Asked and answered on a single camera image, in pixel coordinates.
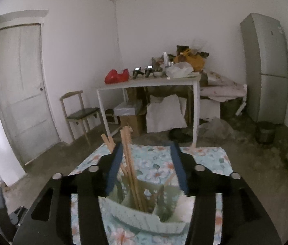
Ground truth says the wooden chopsticks bundle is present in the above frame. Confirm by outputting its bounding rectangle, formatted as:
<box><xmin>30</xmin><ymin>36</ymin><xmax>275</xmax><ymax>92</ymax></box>
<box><xmin>101</xmin><ymin>125</ymin><xmax>150</xmax><ymax>214</ymax></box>

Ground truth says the floral tablecloth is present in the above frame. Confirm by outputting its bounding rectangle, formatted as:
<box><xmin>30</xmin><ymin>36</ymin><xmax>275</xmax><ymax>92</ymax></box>
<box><xmin>71</xmin><ymin>144</ymin><xmax>233</xmax><ymax>244</ymax></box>

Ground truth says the white sack under table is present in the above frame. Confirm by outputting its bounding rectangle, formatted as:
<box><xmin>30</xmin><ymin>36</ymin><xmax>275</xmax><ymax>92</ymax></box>
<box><xmin>146</xmin><ymin>95</ymin><xmax>187</xmax><ymax>133</ymax></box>

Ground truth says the cardboard box under table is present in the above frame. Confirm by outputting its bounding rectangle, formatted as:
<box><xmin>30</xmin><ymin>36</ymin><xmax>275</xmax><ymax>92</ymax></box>
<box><xmin>114</xmin><ymin>101</ymin><xmax>146</xmax><ymax>137</ymax></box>

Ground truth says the green plastic utensil holder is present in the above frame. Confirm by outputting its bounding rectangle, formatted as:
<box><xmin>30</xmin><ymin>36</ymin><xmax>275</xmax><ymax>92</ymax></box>
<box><xmin>100</xmin><ymin>176</ymin><xmax>195</xmax><ymax>235</ymax></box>

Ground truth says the wooden chair dark seat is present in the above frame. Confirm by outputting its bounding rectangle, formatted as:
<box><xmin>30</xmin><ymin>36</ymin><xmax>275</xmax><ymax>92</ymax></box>
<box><xmin>59</xmin><ymin>90</ymin><xmax>103</xmax><ymax>146</ymax></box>

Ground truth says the white metal table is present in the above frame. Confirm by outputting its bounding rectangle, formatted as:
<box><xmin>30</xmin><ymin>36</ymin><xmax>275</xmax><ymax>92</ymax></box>
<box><xmin>96</xmin><ymin>73</ymin><xmax>202</xmax><ymax>145</ymax></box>

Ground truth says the pink covered low bench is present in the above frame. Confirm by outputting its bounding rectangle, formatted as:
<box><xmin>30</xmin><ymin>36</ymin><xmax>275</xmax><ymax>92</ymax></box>
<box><xmin>200</xmin><ymin>69</ymin><xmax>248</xmax><ymax>118</ymax></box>

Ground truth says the dark round pot on floor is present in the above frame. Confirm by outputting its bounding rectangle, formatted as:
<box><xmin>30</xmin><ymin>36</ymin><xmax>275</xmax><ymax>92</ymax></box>
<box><xmin>255</xmin><ymin>122</ymin><xmax>276</xmax><ymax>145</ymax></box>

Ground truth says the red plastic bag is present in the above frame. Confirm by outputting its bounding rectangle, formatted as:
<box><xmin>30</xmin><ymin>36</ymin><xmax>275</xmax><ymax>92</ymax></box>
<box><xmin>104</xmin><ymin>69</ymin><xmax>130</xmax><ymax>84</ymax></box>

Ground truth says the white plastic bag on table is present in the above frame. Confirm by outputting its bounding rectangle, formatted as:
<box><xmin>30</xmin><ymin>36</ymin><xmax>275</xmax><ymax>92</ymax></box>
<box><xmin>166</xmin><ymin>62</ymin><xmax>194</xmax><ymax>79</ymax></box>

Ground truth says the black device right on table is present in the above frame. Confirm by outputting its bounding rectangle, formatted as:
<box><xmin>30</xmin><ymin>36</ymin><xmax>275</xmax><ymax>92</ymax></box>
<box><xmin>145</xmin><ymin>65</ymin><xmax>154</xmax><ymax>78</ymax></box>

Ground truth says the black device on table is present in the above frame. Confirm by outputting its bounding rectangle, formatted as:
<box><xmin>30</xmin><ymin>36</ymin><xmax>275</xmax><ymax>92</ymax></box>
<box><xmin>132</xmin><ymin>66</ymin><xmax>144</xmax><ymax>79</ymax></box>
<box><xmin>145</xmin><ymin>65</ymin><xmax>154</xmax><ymax>78</ymax></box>

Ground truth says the black device left on table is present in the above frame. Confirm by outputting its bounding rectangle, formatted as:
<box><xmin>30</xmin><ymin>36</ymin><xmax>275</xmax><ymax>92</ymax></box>
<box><xmin>132</xmin><ymin>66</ymin><xmax>144</xmax><ymax>79</ymax></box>

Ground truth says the orange bag on table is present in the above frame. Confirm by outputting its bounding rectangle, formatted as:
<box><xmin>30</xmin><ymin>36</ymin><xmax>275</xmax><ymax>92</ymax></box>
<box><xmin>174</xmin><ymin>45</ymin><xmax>209</xmax><ymax>72</ymax></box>

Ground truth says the white door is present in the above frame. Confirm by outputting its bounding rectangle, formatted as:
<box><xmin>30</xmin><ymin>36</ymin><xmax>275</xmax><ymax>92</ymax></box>
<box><xmin>0</xmin><ymin>10</ymin><xmax>59</xmax><ymax>165</ymax></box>

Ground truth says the silver refrigerator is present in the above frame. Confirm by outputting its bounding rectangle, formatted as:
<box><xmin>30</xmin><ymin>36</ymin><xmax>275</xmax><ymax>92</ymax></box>
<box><xmin>240</xmin><ymin>13</ymin><xmax>288</xmax><ymax>125</ymax></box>

